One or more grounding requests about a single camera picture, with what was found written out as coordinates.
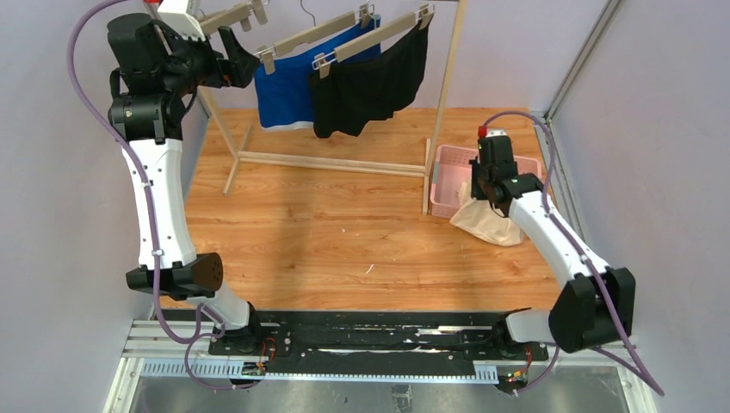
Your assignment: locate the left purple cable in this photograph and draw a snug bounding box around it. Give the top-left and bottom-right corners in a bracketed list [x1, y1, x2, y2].
[67, 0, 263, 391]

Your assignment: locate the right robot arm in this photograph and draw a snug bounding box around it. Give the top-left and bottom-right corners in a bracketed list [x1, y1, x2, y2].
[469, 135, 636, 353]

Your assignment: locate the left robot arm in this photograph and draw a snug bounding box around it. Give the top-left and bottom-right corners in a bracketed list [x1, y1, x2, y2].
[108, 13, 263, 352]

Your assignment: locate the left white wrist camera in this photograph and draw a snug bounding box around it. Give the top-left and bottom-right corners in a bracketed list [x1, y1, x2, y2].
[158, 0, 206, 40]

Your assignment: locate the blue underwear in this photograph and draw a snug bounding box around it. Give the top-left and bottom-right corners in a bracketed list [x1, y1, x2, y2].
[254, 15, 380, 132]

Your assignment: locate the pink plastic basket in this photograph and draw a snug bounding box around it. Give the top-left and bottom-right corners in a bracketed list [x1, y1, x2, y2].
[430, 144, 544, 219]

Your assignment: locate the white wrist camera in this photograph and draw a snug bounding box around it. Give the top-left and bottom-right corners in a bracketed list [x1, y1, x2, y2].
[486, 128, 509, 139]
[158, 0, 206, 40]

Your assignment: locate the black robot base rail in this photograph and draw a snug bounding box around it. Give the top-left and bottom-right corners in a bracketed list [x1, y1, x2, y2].
[127, 309, 606, 385]

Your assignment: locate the purple cable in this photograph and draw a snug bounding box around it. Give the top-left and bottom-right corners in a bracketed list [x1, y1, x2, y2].
[67, 0, 263, 391]
[476, 110, 665, 398]

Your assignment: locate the beige hanger with blue underwear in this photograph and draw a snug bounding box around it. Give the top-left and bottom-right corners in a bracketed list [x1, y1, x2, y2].
[253, 1, 374, 75]

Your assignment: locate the beige hanger with black underwear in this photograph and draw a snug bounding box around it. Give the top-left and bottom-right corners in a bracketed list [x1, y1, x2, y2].
[312, 3, 435, 78]

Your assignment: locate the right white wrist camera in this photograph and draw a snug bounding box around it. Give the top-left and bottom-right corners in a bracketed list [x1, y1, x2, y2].
[486, 128, 509, 139]

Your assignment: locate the cream underwear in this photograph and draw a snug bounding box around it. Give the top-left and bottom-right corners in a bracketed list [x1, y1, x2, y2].
[449, 182, 524, 247]

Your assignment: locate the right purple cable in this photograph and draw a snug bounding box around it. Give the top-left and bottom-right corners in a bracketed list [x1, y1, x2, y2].
[476, 110, 665, 398]

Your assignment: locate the wooden clothes rack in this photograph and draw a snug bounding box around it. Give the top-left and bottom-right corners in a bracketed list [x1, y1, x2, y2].
[142, 0, 470, 217]

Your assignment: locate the black underwear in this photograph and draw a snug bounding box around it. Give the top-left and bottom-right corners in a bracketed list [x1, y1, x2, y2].
[307, 24, 430, 139]

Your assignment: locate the beige hanger with cream underwear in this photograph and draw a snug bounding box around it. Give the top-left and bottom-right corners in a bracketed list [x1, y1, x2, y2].
[199, 0, 269, 34]

